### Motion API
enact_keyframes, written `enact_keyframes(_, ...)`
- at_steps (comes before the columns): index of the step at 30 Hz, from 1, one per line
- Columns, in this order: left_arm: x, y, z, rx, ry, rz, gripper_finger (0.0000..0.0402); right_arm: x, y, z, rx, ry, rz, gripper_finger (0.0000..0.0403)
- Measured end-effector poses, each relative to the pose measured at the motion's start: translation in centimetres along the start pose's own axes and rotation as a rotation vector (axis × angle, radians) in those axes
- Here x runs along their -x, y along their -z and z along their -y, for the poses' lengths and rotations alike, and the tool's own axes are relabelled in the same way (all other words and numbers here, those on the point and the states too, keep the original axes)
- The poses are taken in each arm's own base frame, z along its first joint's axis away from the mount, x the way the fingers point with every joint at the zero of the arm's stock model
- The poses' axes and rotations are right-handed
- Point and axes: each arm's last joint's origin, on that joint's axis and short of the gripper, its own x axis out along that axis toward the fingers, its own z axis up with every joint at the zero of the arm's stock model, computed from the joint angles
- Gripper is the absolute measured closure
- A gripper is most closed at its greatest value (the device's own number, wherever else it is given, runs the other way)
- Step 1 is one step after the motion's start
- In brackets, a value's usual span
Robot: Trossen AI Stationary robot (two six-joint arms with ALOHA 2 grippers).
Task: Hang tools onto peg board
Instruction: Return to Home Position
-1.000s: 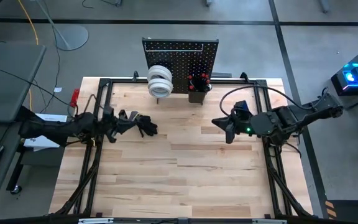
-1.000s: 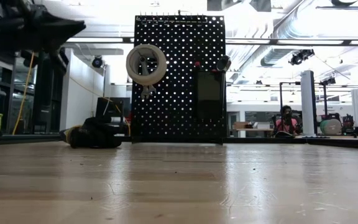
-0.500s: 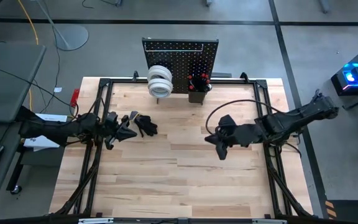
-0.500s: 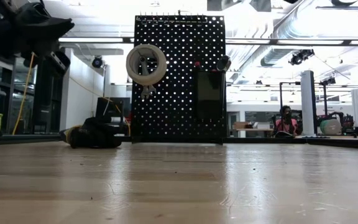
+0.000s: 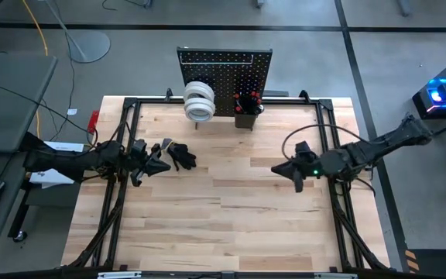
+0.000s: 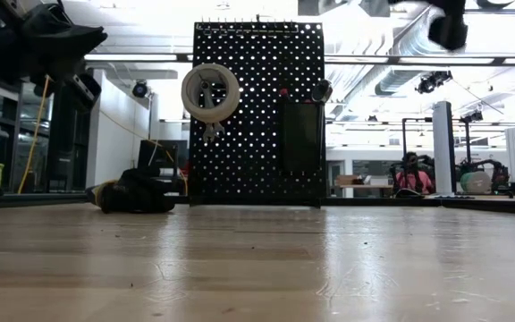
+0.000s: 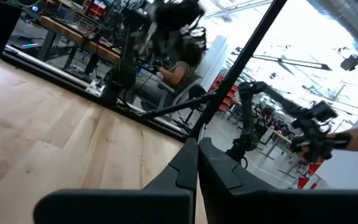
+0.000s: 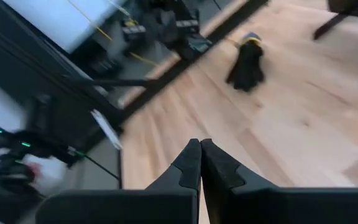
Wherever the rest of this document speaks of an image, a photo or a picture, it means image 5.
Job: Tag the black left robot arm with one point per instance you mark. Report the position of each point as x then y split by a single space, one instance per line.
72 160

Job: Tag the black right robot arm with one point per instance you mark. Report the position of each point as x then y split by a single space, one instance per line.
378 149

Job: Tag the orange red block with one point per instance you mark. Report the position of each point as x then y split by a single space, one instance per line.
92 123

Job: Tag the black metal table frame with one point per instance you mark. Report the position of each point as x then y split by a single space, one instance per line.
153 100

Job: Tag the thin stand pole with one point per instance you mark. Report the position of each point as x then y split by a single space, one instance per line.
66 29

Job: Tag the black peg board bin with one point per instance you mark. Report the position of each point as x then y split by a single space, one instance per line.
246 116

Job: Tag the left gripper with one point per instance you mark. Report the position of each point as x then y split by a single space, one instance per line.
139 162

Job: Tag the small white tag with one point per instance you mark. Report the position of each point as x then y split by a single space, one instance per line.
72 112

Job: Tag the black desk leg with caster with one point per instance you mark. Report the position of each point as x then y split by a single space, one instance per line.
20 235

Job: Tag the silver bracket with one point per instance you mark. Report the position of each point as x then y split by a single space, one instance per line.
118 275
335 276

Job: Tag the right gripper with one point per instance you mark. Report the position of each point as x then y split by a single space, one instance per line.
304 166

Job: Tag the round grey stand base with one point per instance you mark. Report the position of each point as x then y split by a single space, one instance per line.
91 46

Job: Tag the black perforated peg board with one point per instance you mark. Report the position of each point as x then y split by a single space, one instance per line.
227 77

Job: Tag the white paper sheet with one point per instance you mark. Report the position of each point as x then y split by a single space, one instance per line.
49 178

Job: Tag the grey desk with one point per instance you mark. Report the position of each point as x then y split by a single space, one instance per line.
6 108

